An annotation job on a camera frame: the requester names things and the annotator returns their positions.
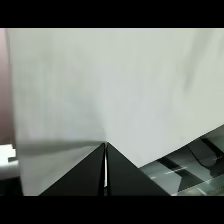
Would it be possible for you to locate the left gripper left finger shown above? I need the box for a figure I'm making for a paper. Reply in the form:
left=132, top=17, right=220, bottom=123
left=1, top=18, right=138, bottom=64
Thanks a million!
left=39, top=142, right=106, bottom=197

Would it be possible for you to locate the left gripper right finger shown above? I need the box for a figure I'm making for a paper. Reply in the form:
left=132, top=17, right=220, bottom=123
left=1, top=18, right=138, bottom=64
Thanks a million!
left=106, top=141, right=172, bottom=197

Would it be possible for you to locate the white garment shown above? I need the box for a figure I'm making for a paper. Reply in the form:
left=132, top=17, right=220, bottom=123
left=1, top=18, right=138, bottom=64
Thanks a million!
left=4, top=28, right=224, bottom=197

